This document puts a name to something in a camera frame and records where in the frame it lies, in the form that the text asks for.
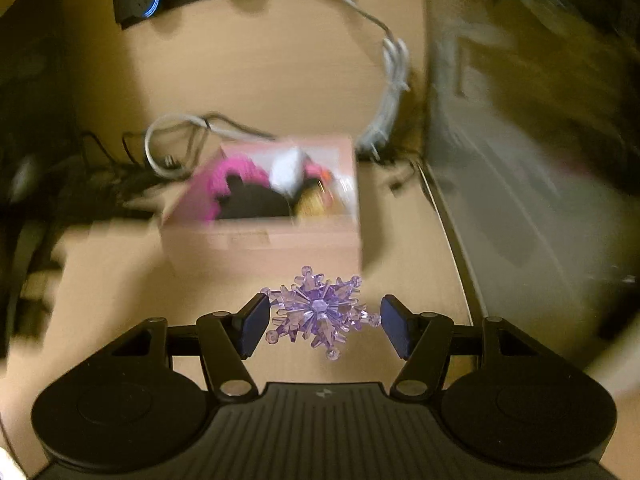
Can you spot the black plush toy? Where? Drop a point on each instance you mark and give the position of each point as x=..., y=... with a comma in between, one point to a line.
x=255, y=205

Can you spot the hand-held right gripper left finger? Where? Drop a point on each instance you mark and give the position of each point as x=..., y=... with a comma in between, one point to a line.
x=255, y=327

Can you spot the purple crystal snowflake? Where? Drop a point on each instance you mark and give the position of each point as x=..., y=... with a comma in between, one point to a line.
x=317, y=310

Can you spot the grey computer case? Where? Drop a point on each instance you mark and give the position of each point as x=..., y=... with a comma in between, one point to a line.
x=525, y=160

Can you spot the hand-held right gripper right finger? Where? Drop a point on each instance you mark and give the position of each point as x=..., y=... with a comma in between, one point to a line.
x=395, y=327

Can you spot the pink cardboard box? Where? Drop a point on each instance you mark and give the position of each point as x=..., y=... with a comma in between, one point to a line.
x=260, y=245

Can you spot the black computer monitor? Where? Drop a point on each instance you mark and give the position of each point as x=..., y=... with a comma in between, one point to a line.
x=30, y=85

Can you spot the gold wrapped candy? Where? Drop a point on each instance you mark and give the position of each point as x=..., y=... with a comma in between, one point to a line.
x=315, y=200

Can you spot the pink hairbrush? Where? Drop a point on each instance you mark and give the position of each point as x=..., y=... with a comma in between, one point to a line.
x=235, y=170

